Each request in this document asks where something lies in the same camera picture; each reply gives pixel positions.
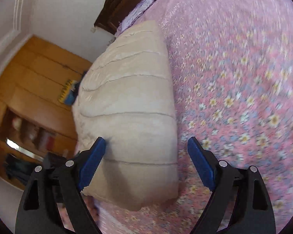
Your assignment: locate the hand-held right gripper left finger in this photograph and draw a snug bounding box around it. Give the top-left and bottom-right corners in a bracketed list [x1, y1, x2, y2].
[15, 136, 107, 234]

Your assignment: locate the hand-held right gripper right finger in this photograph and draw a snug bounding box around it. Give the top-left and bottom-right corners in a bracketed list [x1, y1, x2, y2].
[188, 136, 277, 234]

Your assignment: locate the beige puffer jacket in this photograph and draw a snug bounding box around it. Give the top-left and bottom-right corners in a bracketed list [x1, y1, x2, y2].
[71, 19, 180, 211]

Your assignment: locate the dark cloth in wardrobe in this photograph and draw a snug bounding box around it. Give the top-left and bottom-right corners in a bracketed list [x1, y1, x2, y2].
[3, 153, 41, 184]

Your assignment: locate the blue framed picture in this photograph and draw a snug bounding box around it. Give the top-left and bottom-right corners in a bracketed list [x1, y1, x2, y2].
[57, 78, 80, 106]

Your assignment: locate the yellow wooden wardrobe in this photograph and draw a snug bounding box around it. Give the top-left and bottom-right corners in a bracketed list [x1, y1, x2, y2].
[0, 35, 94, 191]

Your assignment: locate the pink floral bedsheet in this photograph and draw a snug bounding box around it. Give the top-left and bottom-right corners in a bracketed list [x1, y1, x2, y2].
[87, 0, 293, 234]

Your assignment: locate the dark wooden headboard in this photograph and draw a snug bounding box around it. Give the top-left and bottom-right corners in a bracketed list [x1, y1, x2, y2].
[94, 0, 157, 36]

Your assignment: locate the purple frilled pillow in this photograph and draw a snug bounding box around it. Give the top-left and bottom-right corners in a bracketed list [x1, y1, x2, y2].
[116, 0, 184, 34]

